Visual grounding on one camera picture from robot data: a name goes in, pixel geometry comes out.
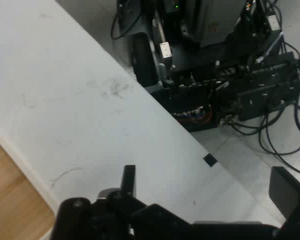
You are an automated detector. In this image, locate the black looped cable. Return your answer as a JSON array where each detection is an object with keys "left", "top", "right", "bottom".
[{"left": 110, "top": 0, "right": 144, "bottom": 40}]

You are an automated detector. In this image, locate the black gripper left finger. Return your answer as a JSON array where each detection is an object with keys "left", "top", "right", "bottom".
[{"left": 51, "top": 164, "right": 191, "bottom": 240}]

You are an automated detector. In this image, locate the thin black floor cable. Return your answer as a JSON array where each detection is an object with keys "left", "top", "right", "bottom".
[{"left": 258, "top": 109, "right": 300, "bottom": 179}]

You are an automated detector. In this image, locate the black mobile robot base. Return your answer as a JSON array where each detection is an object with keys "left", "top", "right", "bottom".
[{"left": 116, "top": 0, "right": 300, "bottom": 133}]

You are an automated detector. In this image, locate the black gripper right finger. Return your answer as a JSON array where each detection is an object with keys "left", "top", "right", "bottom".
[{"left": 268, "top": 166, "right": 300, "bottom": 240}]

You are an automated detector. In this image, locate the small black tape piece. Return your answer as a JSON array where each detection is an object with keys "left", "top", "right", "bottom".
[{"left": 203, "top": 153, "right": 219, "bottom": 168}]

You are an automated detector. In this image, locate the wooden tray with cream rim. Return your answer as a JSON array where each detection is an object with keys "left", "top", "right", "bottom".
[{"left": 0, "top": 127, "right": 62, "bottom": 240}]

